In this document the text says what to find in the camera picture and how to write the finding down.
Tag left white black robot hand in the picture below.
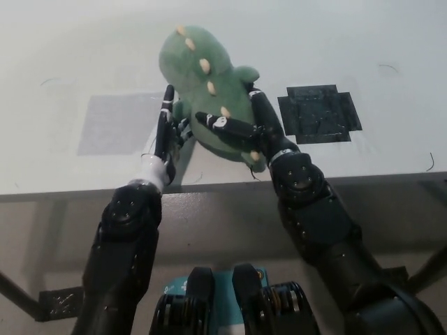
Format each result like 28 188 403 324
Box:
131 84 193 195

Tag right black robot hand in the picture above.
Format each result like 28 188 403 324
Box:
194 82 302 167

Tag green plush dinosaur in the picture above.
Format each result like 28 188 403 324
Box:
159 23 268 174

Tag grey tape square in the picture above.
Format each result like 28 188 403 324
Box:
76 92 168 156

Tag black teal robot torso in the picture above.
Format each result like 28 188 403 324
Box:
149 263 321 335

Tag black table leg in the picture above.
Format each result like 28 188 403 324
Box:
406 244 447 294
0 270 43 322

